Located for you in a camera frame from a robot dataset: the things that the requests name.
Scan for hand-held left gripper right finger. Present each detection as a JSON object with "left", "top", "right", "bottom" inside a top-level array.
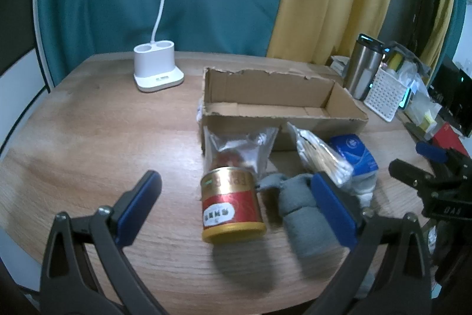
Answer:
[{"left": 309, "top": 171, "right": 433, "bottom": 315}]

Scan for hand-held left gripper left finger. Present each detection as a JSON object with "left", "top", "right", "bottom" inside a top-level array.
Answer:
[{"left": 40, "top": 170, "right": 163, "bottom": 315}]

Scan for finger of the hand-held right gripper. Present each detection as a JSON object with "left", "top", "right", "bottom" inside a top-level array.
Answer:
[
  {"left": 389, "top": 158, "right": 437, "bottom": 191},
  {"left": 415, "top": 141, "right": 461, "bottom": 165}
]

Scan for grey cloth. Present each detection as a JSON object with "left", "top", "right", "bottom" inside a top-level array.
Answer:
[{"left": 258, "top": 173, "right": 355, "bottom": 261}]

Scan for blue and white tissue pack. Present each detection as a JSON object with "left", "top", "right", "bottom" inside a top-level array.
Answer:
[{"left": 329, "top": 134, "right": 380, "bottom": 208}]

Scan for bag of cotton swabs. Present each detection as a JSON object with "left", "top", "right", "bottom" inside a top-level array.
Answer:
[{"left": 287, "top": 122, "right": 355, "bottom": 190}]

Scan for red and gold tin can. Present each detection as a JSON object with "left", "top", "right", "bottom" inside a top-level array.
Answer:
[{"left": 200, "top": 167, "right": 267, "bottom": 245}]

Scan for clear bag of snacks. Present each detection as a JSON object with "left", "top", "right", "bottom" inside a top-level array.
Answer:
[{"left": 203, "top": 126, "right": 280, "bottom": 187}]

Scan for cardboard box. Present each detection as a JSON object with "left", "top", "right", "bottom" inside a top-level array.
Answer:
[{"left": 198, "top": 67, "right": 369, "bottom": 152}]

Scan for red box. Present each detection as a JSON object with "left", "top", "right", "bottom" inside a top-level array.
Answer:
[{"left": 431, "top": 122, "right": 468, "bottom": 154}]

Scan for black monitor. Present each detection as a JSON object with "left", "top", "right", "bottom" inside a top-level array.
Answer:
[{"left": 430, "top": 57, "right": 472, "bottom": 138}]

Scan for white perforated basket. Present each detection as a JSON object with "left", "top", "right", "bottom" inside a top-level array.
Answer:
[{"left": 363, "top": 69, "right": 410, "bottom": 123}]

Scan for clear plastic bags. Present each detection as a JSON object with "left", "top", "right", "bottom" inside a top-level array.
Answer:
[{"left": 383, "top": 42, "right": 432, "bottom": 96}]

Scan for stainless steel tumbler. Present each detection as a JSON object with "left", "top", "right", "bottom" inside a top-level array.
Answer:
[{"left": 343, "top": 33, "right": 385, "bottom": 101}]

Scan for small white box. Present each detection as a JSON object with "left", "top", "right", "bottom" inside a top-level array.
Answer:
[{"left": 330, "top": 56, "right": 351, "bottom": 75}]

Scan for white desk lamp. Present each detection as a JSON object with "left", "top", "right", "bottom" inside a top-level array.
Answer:
[{"left": 131, "top": 0, "right": 227, "bottom": 92}]

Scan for teal curtain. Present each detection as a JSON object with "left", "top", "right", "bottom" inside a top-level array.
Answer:
[{"left": 35, "top": 0, "right": 289, "bottom": 87}]

